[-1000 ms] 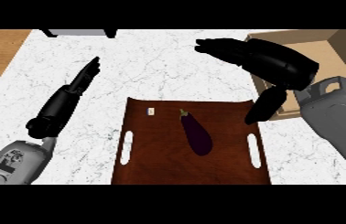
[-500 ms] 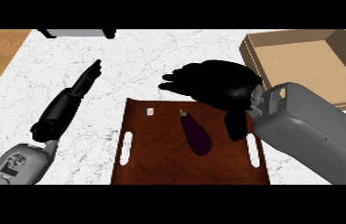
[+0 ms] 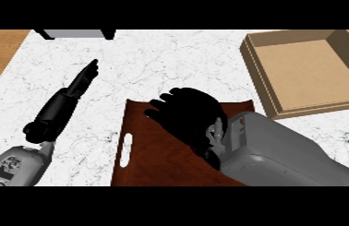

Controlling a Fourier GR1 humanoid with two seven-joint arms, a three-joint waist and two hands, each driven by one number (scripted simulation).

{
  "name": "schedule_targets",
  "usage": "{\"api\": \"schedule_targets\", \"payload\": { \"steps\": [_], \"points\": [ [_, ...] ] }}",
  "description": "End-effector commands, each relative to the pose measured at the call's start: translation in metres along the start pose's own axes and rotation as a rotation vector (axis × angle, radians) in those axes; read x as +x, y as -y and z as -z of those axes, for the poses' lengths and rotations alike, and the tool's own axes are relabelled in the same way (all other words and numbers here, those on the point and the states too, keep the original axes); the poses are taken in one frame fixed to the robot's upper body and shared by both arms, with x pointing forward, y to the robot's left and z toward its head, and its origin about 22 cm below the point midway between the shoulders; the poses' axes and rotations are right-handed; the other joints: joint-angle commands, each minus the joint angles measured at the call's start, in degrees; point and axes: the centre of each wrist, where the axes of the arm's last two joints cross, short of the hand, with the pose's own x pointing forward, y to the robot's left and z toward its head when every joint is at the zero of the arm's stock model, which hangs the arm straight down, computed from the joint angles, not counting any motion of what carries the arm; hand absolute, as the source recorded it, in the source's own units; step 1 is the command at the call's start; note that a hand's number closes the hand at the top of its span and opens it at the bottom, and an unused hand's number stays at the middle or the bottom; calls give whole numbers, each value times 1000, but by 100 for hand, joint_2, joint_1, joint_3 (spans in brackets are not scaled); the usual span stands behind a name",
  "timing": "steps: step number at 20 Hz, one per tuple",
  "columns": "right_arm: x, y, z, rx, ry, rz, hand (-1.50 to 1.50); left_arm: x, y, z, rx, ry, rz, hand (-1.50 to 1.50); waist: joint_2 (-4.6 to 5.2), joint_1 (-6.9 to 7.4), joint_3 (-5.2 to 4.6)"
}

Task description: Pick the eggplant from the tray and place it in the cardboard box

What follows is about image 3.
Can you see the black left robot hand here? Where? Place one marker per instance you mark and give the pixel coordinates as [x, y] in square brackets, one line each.
[56, 111]

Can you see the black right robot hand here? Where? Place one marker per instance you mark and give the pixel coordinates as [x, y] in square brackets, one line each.
[191, 112]

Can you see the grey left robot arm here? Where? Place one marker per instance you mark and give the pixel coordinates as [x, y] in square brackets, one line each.
[21, 165]

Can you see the brown wooden tray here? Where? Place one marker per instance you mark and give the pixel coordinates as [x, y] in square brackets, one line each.
[154, 156]

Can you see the cardboard box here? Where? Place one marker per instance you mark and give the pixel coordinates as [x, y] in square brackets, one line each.
[299, 73]

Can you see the grey and black appliance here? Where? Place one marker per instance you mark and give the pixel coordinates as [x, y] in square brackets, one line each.
[74, 33]

